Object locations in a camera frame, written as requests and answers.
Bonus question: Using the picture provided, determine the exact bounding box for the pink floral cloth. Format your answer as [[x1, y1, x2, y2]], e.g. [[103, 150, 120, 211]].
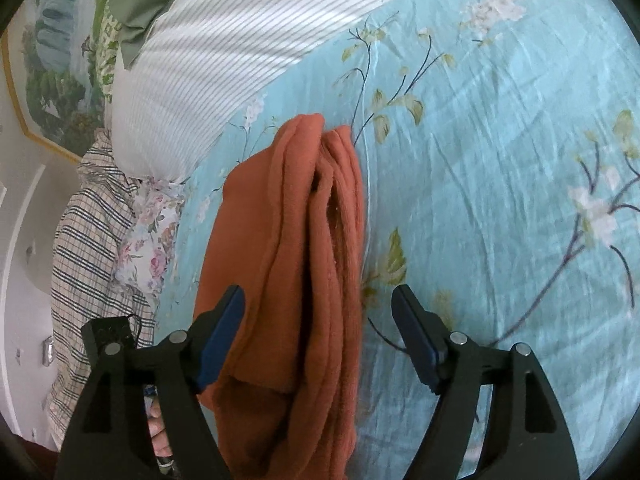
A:
[[114, 175, 187, 308]]

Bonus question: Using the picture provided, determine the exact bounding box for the light blue floral bed sheet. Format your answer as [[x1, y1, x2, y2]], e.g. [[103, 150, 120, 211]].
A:
[[155, 0, 640, 480]]

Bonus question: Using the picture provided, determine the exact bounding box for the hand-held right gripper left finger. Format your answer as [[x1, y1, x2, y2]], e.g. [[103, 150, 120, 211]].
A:
[[54, 285, 246, 480]]

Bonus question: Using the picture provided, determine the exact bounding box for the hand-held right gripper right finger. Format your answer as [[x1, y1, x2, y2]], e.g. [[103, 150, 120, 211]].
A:
[[391, 285, 581, 480]]

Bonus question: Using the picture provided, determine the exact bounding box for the framed landscape painting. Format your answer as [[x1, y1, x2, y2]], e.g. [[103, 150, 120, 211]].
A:
[[1, 0, 121, 163]]

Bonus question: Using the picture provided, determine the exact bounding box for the orange knit sweater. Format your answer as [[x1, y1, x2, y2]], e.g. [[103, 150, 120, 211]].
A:
[[192, 114, 368, 480]]

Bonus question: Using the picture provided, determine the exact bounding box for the white striped pillow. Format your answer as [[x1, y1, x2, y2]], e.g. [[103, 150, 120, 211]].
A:
[[110, 0, 473, 182]]

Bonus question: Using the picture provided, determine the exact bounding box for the green cloth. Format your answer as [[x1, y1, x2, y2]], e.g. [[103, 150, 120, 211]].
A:
[[92, 0, 203, 106]]

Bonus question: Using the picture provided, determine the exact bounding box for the person's left hand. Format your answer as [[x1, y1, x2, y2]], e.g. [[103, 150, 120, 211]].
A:
[[149, 400, 175, 461]]

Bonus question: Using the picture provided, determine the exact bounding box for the plaid checked blanket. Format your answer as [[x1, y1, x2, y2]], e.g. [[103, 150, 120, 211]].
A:
[[45, 132, 163, 436]]

